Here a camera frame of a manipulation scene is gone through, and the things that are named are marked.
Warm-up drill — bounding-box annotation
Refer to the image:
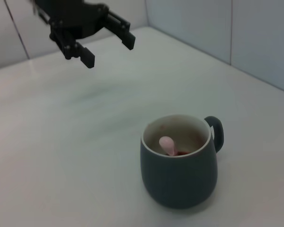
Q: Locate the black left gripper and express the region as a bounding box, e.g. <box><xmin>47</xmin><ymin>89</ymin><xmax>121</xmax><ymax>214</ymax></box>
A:
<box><xmin>34</xmin><ymin>0</ymin><xmax>136</xmax><ymax>69</ymax></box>

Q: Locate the pink handled metal spoon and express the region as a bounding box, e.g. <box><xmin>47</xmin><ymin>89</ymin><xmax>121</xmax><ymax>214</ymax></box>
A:
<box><xmin>159</xmin><ymin>136</ymin><xmax>178</xmax><ymax>157</ymax></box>

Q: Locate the grey ceramic cup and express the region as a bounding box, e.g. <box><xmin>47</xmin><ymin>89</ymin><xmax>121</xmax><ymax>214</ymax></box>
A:
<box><xmin>140</xmin><ymin>114</ymin><xmax>225</xmax><ymax>210</ymax></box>

